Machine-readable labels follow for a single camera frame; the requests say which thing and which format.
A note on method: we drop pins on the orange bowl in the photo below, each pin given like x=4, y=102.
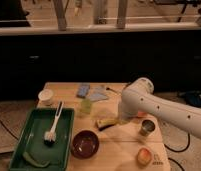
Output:
x=141, y=114

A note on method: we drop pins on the green chili pepper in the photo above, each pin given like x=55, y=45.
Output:
x=28, y=158

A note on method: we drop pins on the metal cup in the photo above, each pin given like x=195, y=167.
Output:
x=147, y=127

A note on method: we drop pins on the white dish brush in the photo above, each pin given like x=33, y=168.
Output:
x=50, y=136

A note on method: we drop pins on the light blue cloth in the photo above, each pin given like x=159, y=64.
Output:
x=98, y=95

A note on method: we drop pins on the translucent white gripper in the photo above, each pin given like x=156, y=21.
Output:
x=123, y=119

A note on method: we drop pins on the green plastic tray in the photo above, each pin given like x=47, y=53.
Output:
x=31, y=140

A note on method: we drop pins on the yellow banana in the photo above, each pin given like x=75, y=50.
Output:
x=114, y=121

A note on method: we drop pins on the orange peach fruit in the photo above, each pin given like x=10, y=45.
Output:
x=144, y=156

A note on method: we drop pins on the metal spoon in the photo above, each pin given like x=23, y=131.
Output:
x=113, y=90

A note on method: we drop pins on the green plastic cup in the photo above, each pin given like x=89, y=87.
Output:
x=86, y=106

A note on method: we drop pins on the white paper cup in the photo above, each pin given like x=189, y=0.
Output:
x=46, y=96

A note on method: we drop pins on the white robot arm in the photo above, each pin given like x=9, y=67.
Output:
x=138, y=96

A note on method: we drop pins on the dark purple bowl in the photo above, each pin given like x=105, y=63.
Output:
x=85, y=144

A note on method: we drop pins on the dark blue floor device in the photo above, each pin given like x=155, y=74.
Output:
x=191, y=98

